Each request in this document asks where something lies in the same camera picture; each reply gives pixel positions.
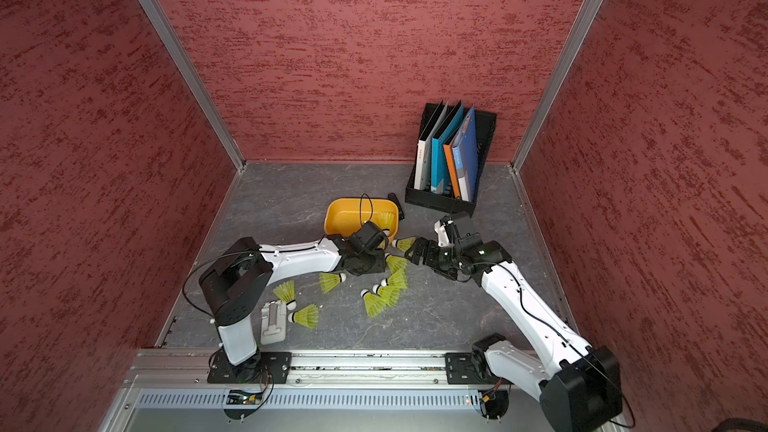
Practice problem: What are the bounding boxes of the yellow shuttlecock one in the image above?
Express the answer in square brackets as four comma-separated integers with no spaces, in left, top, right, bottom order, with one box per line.
[393,237,417,253]

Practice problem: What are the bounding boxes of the yellow shuttlecock two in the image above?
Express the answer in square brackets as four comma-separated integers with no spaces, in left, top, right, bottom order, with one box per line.
[371,212,398,236]

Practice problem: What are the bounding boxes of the yellow plastic storage box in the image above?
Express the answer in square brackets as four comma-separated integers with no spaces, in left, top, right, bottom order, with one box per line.
[324,196,399,240]

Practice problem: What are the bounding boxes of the yellow shuttlecock six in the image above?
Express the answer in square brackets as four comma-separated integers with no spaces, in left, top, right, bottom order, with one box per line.
[319,272,347,295]

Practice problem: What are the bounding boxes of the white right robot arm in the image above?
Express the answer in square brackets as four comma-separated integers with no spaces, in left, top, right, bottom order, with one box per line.
[405,238,627,431]

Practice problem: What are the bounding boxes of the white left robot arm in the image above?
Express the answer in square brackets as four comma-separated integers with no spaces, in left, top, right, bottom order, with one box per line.
[197,230,421,367]

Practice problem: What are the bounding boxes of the yellow shuttlecock five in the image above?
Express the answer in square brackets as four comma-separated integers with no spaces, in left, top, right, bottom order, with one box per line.
[385,254,409,275]

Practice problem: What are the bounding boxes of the yellow shuttlecock seven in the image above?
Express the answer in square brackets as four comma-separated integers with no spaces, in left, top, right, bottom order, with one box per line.
[372,270,408,293]

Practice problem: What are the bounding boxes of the yellow shuttlecock eight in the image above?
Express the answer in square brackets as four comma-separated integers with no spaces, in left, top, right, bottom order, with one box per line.
[360,286,400,318]

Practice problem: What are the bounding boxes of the white book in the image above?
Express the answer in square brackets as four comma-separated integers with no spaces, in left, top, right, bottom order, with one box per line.
[413,101,446,190]

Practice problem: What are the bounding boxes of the yellow shuttlecock ten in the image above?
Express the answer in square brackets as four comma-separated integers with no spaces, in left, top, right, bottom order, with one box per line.
[287,304,319,330]

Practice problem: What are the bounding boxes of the yellow shuttlecock nine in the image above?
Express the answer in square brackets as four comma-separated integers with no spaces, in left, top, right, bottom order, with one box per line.
[273,280,297,311]

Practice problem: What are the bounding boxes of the teal book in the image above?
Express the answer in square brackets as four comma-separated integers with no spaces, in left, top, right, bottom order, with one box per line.
[430,102,464,195]

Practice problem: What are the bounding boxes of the orange spine book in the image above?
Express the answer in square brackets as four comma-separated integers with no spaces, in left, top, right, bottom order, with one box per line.
[443,143,461,199]

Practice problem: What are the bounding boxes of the blue folder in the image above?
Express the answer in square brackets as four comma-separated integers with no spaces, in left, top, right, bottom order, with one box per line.
[451,107,478,202]

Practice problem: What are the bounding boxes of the grey white stapler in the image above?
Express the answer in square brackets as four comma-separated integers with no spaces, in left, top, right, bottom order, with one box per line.
[260,301,287,345]

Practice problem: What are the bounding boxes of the black file holder rack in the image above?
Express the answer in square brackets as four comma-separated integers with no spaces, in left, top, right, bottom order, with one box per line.
[405,107,496,214]

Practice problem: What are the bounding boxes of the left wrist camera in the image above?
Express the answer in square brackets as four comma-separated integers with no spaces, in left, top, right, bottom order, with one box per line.
[348,221,389,252]

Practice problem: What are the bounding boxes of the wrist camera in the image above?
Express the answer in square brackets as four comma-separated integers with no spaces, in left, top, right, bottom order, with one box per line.
[433,211,482,250]
[348,221,389,252]

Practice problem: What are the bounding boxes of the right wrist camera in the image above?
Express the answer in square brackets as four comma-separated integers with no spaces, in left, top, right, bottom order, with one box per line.
[433,211,482,250]

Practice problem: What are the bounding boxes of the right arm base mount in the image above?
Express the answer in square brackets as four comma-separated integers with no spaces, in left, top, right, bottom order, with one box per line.
[444,352,515,389]

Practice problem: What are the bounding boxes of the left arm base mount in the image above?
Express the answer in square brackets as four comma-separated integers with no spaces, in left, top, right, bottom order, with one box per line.
[207,349,293,385]

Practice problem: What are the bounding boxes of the right aluminium corner post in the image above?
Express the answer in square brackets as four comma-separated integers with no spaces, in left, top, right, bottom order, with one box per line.
[512,0,604,175]

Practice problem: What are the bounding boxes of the aluminium corner post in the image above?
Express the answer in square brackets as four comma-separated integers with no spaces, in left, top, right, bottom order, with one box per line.
[138,0,247,174]
[512,0,604,175]

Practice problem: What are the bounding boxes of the left aluminium corner post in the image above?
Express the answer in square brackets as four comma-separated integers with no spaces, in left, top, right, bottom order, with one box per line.
[138,0,247,174]

